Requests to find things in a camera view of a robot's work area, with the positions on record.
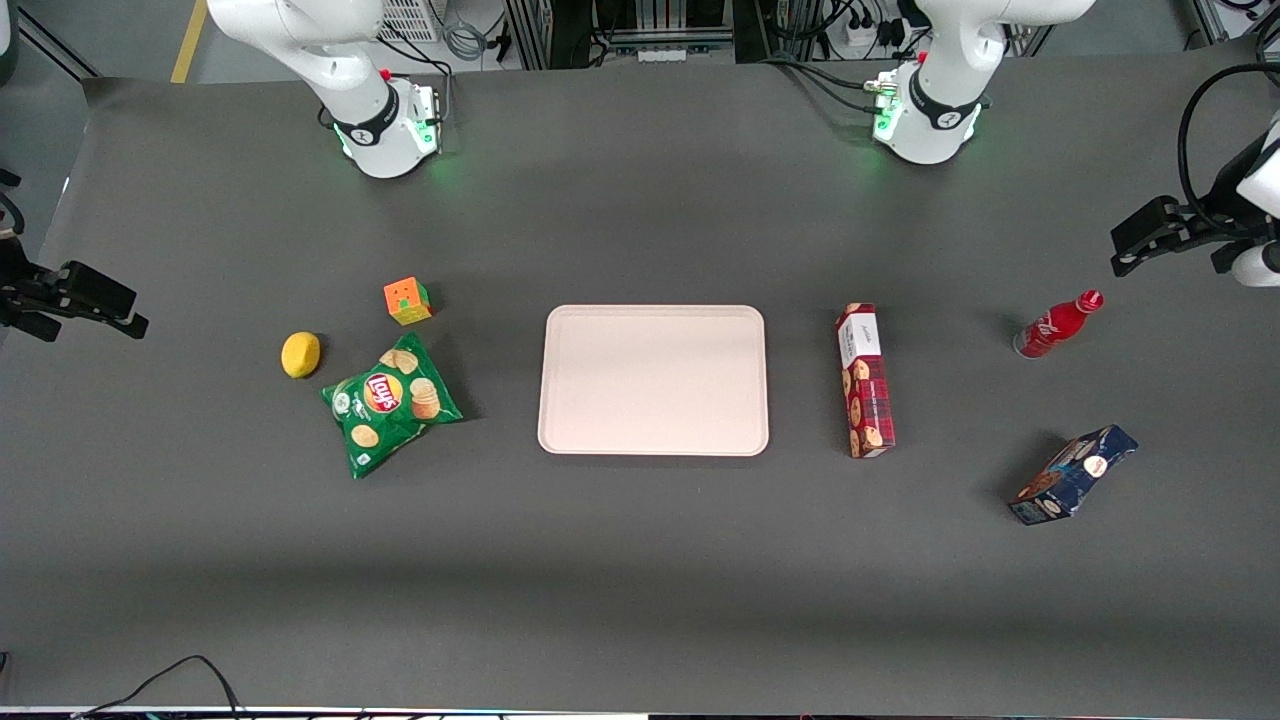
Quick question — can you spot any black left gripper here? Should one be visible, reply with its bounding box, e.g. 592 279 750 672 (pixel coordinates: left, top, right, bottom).
1112 190 1280 277

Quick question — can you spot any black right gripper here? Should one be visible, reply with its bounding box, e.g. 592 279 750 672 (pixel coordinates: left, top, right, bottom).
0 240 149 341

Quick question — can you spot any red cookie box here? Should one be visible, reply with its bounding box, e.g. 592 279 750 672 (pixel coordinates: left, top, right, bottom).
836 303 896 459

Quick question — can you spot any dark blue cookie box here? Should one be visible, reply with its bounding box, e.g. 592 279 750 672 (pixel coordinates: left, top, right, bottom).
1008 425 1139 526

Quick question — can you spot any white vented box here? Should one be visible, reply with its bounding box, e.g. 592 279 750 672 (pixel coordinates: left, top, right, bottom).
378 0 443 43

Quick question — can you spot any pale pink plastic tray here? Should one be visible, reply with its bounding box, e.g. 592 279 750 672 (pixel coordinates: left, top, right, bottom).
538 304 770 457

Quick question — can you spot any red cola bottle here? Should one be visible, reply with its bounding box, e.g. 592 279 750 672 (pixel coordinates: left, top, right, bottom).
1013 289 1105 359

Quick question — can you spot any yellow lemon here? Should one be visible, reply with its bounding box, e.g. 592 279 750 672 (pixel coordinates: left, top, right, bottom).
281 331 322 380

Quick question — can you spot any green chips bag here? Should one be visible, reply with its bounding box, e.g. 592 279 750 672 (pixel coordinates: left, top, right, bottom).
321 333 464 480

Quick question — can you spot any orange green puzzle cube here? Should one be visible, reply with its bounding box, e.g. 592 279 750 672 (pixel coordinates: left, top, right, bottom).
383 277 433 326

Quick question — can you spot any white power strip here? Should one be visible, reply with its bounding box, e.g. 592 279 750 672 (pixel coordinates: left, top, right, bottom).
838 12 906 57

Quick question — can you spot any aluminium equipment rack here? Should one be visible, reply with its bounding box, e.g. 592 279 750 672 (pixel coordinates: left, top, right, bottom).
503 0 743 69

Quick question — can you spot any dark grey table mat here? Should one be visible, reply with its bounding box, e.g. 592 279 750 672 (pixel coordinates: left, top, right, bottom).
0 40 1280 717

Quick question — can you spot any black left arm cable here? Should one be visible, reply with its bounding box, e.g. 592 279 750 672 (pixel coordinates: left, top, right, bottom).
1177 63 1280 236

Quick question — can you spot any black left base cable bundle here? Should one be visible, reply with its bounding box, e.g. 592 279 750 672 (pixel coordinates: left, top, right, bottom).
758 52 901 113

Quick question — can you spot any thin black loose cable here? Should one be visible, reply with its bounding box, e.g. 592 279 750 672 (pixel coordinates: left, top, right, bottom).
72 655 243 720

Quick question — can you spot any black right base cable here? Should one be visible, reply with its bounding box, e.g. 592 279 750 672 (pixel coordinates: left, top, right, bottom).
378 28 456 126

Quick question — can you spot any grey coiled cable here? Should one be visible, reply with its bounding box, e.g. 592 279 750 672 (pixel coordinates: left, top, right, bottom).
442 18 489 63

